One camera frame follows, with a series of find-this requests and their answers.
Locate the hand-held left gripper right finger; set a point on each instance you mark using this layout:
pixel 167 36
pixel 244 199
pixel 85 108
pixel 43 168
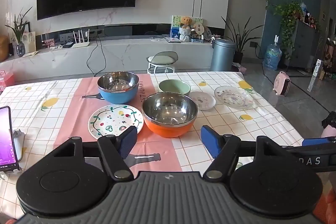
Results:
pixel 210 142

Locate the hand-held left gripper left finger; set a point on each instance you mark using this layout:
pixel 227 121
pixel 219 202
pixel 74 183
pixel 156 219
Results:
pixel 128 140

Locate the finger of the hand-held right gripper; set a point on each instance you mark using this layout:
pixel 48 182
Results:
pixel 317 141

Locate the fruit painted white plate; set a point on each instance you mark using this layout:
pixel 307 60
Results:
pixel 113 119

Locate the orange steel bowl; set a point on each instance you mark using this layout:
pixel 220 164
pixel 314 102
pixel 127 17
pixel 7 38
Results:
pixel 168 130

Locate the small white plate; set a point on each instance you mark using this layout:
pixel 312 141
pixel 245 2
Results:
pixel 203 102

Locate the blue steel bowl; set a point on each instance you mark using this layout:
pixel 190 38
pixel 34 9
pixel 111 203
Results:
pixel 118 96

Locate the clear glass plate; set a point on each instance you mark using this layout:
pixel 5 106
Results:
pixel 233 96

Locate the green ceramic bowl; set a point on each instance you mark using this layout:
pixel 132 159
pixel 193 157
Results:
pixel 174 85

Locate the pink bin with black bag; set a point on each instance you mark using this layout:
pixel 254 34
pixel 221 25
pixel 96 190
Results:
pixel 330 124

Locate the red fleece cloth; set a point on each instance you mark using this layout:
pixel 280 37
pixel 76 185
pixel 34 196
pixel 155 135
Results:
pixel 326 203

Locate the tall white floor sign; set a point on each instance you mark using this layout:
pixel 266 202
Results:
pixel 314 74

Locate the pink fan heater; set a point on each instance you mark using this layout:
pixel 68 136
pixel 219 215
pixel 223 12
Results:
pixel 279 83

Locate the checked lemon print tablecloth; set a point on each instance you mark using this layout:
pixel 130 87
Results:
pixel 52 124

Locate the patterned fabric bag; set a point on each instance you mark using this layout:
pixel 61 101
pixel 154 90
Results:
pixel 239 68

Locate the grey metal trash can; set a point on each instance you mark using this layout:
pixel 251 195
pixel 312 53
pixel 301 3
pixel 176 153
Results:
pixel 222 56

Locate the white round stool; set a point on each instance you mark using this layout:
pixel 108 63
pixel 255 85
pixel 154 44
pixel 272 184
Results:
pixel 161 59

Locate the white marble tv console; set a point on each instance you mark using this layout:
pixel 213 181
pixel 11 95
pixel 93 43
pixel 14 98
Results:
pixel 118 53

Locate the long leaf potted plant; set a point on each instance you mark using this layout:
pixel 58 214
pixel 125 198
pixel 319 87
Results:
pixel 238 56

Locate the blue water jug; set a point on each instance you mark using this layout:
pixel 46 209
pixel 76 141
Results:
pixel 272 57

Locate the grey drawer cabinet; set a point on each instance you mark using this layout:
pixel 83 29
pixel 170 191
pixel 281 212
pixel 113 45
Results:
pixel 304 43

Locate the white wifi router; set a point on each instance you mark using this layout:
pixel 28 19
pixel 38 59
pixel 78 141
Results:
pixel 80 44

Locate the white phone stand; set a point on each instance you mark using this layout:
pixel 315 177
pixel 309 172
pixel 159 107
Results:
pixel 20 140

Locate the silver tablet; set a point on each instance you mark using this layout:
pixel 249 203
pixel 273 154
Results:
pixel 173 40

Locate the decorative display plate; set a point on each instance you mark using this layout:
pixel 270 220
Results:
pixel 208 33

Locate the white woven basket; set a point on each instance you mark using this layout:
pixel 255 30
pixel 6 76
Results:
pixel 185 35

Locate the round hand fan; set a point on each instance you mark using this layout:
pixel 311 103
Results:
pixel 198 27

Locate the smartphone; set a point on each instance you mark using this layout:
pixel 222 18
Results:
pixel 6 134

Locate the brown teddy bear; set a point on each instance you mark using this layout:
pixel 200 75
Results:
pixel 185 21

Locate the pink photo card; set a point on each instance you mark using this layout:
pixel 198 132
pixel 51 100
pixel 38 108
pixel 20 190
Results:
pixel 49 43

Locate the green blue painting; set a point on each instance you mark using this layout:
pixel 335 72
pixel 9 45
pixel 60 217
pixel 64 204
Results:
pixel 174 22

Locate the bushy green trailing plant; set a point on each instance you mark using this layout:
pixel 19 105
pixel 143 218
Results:
pixel 287 16

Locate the pink storage box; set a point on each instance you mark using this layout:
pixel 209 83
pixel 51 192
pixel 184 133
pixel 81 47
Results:
pixel 6 81

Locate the sketch portrait card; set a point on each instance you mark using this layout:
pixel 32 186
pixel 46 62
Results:
pixel 29 41

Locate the plant in glass vase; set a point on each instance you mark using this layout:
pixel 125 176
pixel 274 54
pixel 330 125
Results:
pixel 20 49

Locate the brown gourd vase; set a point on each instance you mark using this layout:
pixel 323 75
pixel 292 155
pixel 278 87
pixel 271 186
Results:
pixel 3 48

